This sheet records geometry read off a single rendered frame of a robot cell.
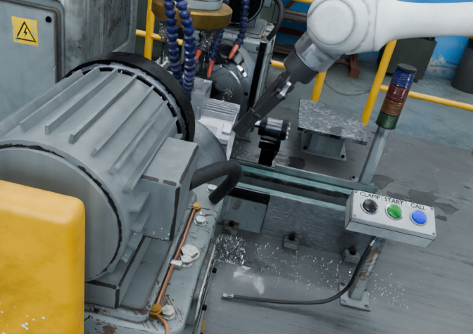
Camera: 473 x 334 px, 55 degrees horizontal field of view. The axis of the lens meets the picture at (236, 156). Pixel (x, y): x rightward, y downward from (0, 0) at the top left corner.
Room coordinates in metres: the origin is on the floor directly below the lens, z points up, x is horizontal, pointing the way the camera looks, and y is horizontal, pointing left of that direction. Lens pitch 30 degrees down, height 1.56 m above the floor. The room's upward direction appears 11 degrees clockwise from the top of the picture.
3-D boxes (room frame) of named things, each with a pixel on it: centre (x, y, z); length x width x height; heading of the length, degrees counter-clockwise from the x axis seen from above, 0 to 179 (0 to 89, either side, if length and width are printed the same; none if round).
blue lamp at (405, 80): (1.32, -0.43, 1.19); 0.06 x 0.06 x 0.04
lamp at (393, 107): (1.32, -0.43, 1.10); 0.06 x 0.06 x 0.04
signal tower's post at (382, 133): (1.32, -0.43, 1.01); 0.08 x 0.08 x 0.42; 87
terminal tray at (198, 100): (1.04, 0.16, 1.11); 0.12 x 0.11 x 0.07; 87
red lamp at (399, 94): (1.32, -0.43, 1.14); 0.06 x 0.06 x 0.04
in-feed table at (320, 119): (1.55, -0.31, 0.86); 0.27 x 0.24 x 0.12; 177
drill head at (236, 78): (1.37, 0.11, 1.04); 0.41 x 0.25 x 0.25; 177
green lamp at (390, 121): (1.32, -0.43, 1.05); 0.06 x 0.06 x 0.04
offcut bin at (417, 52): (5.52, -1.73, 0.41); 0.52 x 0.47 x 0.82; 86
